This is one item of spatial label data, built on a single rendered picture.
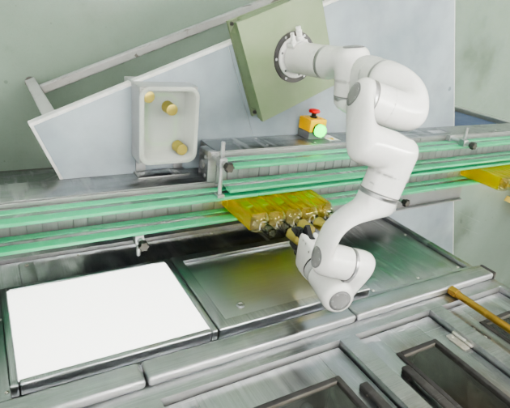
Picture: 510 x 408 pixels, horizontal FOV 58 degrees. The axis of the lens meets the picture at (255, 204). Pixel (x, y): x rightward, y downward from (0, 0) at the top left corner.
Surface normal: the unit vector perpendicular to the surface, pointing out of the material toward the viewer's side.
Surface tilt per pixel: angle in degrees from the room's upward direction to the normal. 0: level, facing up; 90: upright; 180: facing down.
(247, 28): 4
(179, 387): 90
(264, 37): 4
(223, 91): 0
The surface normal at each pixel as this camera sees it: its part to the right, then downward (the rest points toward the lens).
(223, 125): 0.49, 0.40
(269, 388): 0.11, -0.91
